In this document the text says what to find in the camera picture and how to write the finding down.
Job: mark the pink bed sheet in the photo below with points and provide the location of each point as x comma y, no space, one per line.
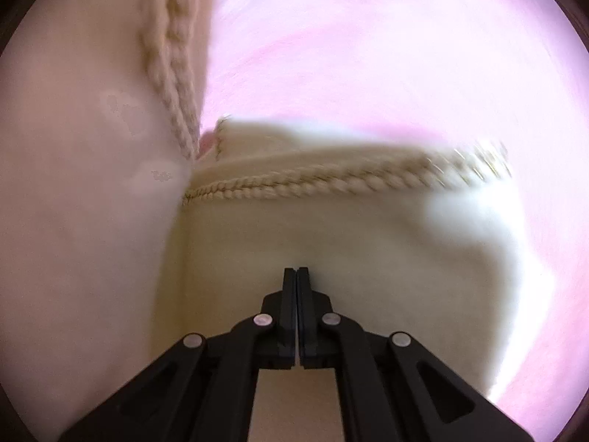
368,55

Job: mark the white knit cardigan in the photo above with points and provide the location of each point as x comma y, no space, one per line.
322,230

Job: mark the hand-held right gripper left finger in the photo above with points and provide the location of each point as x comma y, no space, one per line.
290,294

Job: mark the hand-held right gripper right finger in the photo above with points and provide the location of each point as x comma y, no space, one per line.
303,294

